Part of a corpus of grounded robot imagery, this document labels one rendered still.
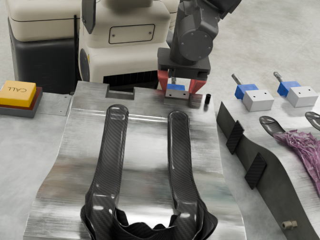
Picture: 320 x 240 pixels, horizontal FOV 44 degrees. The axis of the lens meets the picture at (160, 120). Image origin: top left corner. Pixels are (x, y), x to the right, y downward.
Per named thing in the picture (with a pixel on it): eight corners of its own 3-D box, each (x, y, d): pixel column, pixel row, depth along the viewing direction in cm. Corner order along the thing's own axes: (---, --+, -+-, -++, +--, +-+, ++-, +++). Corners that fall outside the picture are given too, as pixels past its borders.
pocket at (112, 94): (106, 98, 79) (107, 83, 76) (134, 102, 79) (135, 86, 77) (104, 113, 75) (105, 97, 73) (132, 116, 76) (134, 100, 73)
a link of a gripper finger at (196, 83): (200, 110, 82) (209, 72, 76) (165, 107, 82) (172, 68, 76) (197, 91, 88) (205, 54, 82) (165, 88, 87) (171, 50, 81)
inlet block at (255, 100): (221, 85, 92) (226, 65, 89) (240, 84, 94) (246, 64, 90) (245, 122, 83) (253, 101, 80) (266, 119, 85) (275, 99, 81)
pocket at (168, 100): (161, 105, 80) (164, 89, 77) (187, 107, 80) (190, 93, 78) (161, 119, 76) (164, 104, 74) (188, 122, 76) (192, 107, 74)
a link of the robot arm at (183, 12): (208, -2, 74) (178, -6, 73) (213, 14, 68) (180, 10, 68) (201, 32, 78) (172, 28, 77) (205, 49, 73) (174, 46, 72)
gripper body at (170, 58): (209, 77, 77) (217, 44, 73) (157, 72, 76) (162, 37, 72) (205, 60, 82) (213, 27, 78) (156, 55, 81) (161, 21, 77)
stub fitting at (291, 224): (290, 223, 64) (279, 225, 63) (294, 216, 63) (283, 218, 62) (295, 230, 63) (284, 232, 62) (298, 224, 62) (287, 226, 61)
